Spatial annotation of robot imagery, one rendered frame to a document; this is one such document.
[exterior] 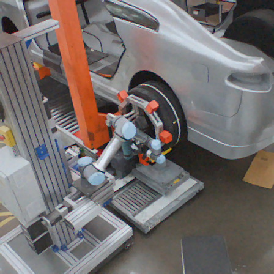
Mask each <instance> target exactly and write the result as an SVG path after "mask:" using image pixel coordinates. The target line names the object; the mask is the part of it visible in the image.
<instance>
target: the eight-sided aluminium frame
mask: <svg viewBox="0 0 274 274"><path fill-rule="evenodd" d="M129 103H133V104H134V105H137V106H139V107H141V108H142V109H143V110H144V111H145V112H146V114H147V116H148V118H149V119H150V121H151V122H152V123H153V125H154V127H155V135H156V140H159V133H161V132H163V123H162V121H161V120H160V119H159V117H158V116H157V114H156V113H155V112H154V113H152V114H149V113H148V112H147V110H146V106H147V104H148V102H147V101H145V100H143V99H141V98H139V97H135V96H134V95H130V96H129V97H127V98H125V100H124V101H123V102H122V103H121V104H120V105H119V106H118V107H119V114H120V116H123V115H125V114H127V109H126V106H127V105H128V104H129ZM159 141H160V140H159ZM160 142H161V146H164V143H163V142H162V141H160Z"/></svg>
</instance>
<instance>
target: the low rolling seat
mask: <svg viewBox="0 0 274 274"><path fill-rule="evenodd" d="M180 241H181V249H182V262H183V273H184V274H232V269H231V264H230V262H229V256H228V251H227V248H226V243H225V239H224V235H207V236H197V237H182V238H181V240H180Z"/></svg>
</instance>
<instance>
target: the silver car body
mask: <svg viewBox="0 0 274 274"><path fill-rule="evenodd" d="M75 5H76V11H77V14H78V19H79V23H80V27H81V33H82V36H83V44H84V50H85V54H86V58H87V64H88V67H89V72H90V76H91V81H92V86H93V90H94V93H96V94H97V95H99V96H101V97H103V98H106V99H108V100H110V101H112V102H113V103H115V104H117V105H120V104H121V102H120V101H119V99H118V98H117V97H116V95H117V94H118V93H119V92H120V91H122V90H125V91H126V93H127V92H128V84H129V81H130V78H131V76H132V74H134V73H135V72H136V71H138V70H141V69H147V70H151V71H153V72H155V73H157V74H158V75H160V76H161V77H162V78H163V79H164V80H165V81H166V82H167V83H168V84H169V85H170V86H171V87H172V89H173V91H174V92H175V93H176V95H177V97H178V98H179V100H180V102H181V105H182V108H183V111H184V113H185V117H186V120H187V125H188V140H189V141H191V142H193V143H195V144H196V145H198V146H199V147H203V148H205V149H207V150H209V151H211V152H213V153H214V154H216V155H218V156H220V157H222V158H225V159H229V160H236V159H239V158H243V157H247V156H249V155H252V154H254V153H256V152H258V151H259V150H261V149H263V148H265V147H268V146H269V145H271V144H272V143H274V0H236V2H235V3H234V5H233V6H232V7H231V9H230V11H229V13H228V14H227V15H226V16H225V18H224V20H223V21H222V22H221V23H220V24H218V25H216V26H211V25H208V24H203V23H198V22H197V21H196V20H194V19H193V17H192V16H190V14H189V13H188V7H187V0H75ZM49 19H52V16H51V12H50V7H49V4H48V0H0V25H1V28H2V31H3V33H7V34H14V33H16V32H19V31H22V30H24V29H27V28H29V27H31V26H34V25H36V24H39V23H42V22H43V21H46V20H49ZM31 40H32V42H31V44H30V45H29V47H28V49H27V51H28V55H30V57H31V59H32V61H34V62H36V63H38V64H40V65H42V66H44V63H43V59H42V57H43V49H45V50H47V51H50V52H52V53H54V54H56V55H60V56H61V52H60V49H59V44H58V41H57V37H56V30H55V29H54V30H52V31H49V32H46V33H44V34H42V35H40V36H38V37H35V38H33V39H31ZM44 67H45V66H44ZM46 68H48V69H50V70H52V71H54V72H56V73H58V72H57V71H55V70H53V69H52V68H51V67H46ZM60 68H61V71H62V74H60V73H58V74H60V75H62V76H64V77H66V72H65V68H64V63H63V60H62V57H61V65H60Z"/></svg>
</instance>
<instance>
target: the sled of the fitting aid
mask: <svg viewBox="0 0 274 274"><path fill-rule="evenodd" d="M131 171H132V175H133V176H134V177H136V178H137V179H139V180H140V181H143V182H144V183H146V184H147V185H148V186H150V187H151V188H153V189H154V190H155V191H157V192H159V193H160V194H162V195H163V196H164V197H166V196H167V195H168V194H170V193H171V192H172V191H174V190H175V189H176V188H178V187H179V186H180V185H181V184H183V183H184V182H185V181H186V180H188V179H190V174H189V173H188V172H186V171H184V170H183V172H182V173H181V174H180V175H178V176H177V177H176V178H175V179H173V180H172V181H169V182H168V183H167V184H165V185H164V186H162V185H160V184H159V183H158V182H156V181H153V180H152V179H150V178H149V177H147V176H146V175H145V174H143V173H142V172H140V171H138V170H137V168H136V167H135V168H133V169H132V170H131Z"/></svg>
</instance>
